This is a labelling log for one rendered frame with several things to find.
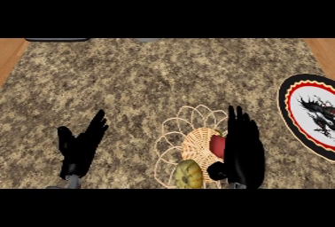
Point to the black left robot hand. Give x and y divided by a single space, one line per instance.
79 147

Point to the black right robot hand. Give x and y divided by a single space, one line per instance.
243 153

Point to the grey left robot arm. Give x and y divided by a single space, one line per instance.
71 181

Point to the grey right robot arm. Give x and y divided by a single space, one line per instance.
236 186

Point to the red bell pepper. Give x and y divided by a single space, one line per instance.
217 146

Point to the woven wicker placemat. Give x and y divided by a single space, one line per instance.
192 147

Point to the black rimmed decorated plate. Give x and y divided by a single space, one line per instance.
311 115

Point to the yellow green squash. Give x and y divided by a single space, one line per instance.
189 175

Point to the dark grey flat appliance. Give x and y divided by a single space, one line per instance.
56 39

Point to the small grey object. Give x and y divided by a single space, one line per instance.
147 39

